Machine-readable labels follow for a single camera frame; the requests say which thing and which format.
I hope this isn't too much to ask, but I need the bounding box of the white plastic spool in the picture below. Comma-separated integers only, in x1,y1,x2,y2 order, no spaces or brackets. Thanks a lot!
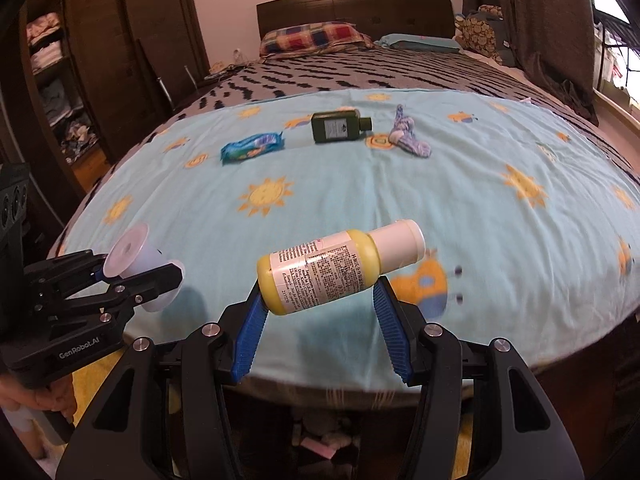
101,223,187,313

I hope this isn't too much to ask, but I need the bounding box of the yellow paint bottle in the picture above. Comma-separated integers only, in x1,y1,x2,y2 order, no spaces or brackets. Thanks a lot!
256,220,426,315

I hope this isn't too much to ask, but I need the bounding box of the blue snack wrapper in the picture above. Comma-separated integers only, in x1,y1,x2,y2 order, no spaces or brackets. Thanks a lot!
220,132,285,165

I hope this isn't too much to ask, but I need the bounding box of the blue white knotted rag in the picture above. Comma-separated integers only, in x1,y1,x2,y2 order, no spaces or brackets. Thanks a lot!
388,104,432,158

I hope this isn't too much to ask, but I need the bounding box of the person left hand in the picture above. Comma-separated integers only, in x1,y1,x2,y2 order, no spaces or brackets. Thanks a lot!
0,373,77,422

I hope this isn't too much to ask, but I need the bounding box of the yellow fluffy rug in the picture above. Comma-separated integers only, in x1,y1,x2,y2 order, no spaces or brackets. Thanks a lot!
73,349,124,424

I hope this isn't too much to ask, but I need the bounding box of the light blue cartoon blanket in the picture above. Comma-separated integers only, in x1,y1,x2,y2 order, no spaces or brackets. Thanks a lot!
61,89,639,366

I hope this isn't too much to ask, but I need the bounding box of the dark wooden wardrobe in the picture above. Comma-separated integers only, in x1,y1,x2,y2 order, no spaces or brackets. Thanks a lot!
1,0,208,240

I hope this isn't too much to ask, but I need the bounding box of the dark green bottle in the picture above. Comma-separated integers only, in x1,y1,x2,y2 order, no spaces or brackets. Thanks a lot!
310,108,372,144

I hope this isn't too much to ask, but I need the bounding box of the grey black patterned bedspread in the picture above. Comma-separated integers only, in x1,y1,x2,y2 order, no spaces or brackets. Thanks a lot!
144,47,639,181

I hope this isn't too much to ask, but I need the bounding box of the plaid pillow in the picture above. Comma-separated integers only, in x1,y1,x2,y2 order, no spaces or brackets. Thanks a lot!
259,21,374,60

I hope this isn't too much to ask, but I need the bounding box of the teal pillow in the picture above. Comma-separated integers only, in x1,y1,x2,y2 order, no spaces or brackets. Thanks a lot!
374,34,461,53

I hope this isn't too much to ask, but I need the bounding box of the smiley pattern cushion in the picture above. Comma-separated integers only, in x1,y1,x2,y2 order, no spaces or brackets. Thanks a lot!
454,4,503,65

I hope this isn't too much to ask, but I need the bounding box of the dark wooden headboard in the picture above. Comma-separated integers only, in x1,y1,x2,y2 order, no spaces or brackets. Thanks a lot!
256,0,456,40

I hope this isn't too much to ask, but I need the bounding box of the dark brown curtain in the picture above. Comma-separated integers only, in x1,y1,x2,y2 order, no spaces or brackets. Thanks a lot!
462,0,599,125

